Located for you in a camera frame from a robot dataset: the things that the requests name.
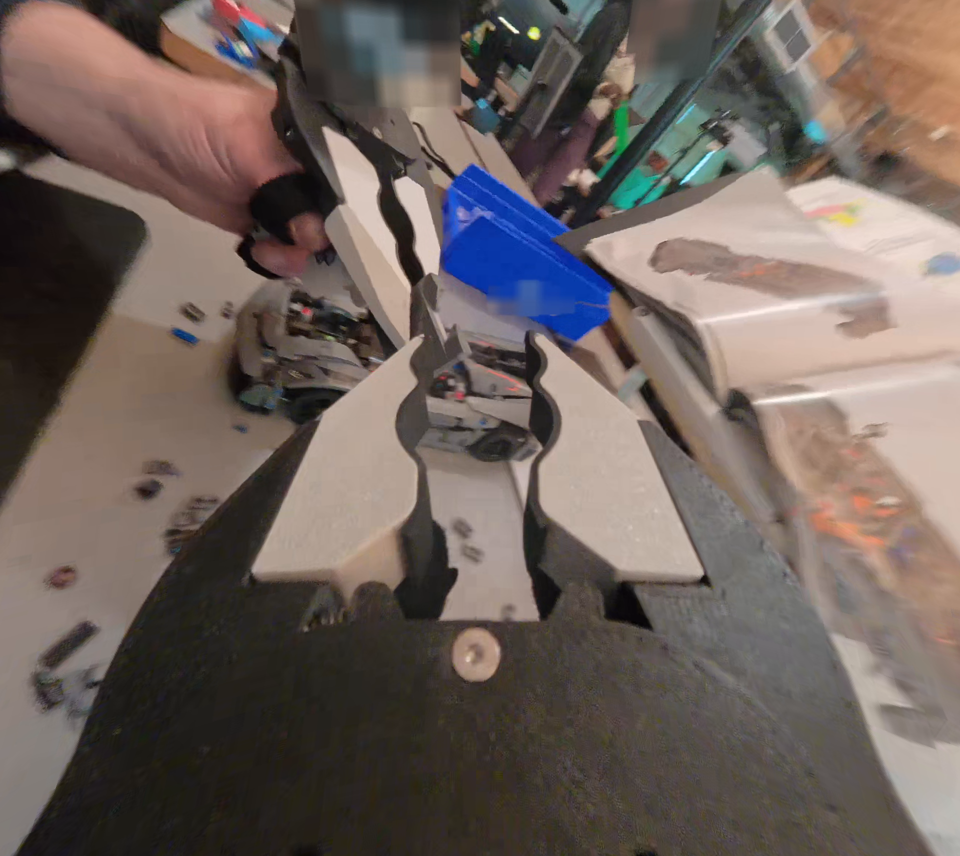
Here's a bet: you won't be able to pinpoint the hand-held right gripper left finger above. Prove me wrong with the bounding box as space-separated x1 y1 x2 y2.
251 337 459 621

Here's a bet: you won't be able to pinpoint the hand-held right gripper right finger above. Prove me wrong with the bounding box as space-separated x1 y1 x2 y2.
523 332 708 621

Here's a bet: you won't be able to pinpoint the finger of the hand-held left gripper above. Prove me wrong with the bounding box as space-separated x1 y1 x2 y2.
377 154 451 291
321 127 425 355

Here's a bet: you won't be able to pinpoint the thick lego instruction booklet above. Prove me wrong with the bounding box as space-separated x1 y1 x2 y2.
558 167 960 748

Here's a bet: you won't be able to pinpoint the grey lego car model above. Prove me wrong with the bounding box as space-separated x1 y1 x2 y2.
231 274 560 465

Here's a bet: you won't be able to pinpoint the scattered loose lego pieces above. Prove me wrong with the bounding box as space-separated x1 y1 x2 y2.
28 299 487 726

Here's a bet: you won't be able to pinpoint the person's left hand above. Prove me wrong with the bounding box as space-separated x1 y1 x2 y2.
75 8 339 280

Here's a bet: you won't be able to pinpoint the blue plastic bin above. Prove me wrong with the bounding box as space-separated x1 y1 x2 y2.
437 163 616 349

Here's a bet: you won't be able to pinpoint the red and blue tools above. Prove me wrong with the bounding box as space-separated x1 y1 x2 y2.
210 0 290 66

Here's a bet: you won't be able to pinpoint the grey background table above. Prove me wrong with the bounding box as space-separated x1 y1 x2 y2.
159 0 295 88

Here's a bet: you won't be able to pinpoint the black perforated mat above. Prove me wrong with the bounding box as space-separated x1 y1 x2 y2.
0 169 149 497

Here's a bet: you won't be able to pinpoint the black stand pole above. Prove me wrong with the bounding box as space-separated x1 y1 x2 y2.
591 0 867 229

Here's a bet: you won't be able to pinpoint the large printed task sheet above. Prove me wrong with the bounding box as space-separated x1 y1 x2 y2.
783 177 960 283

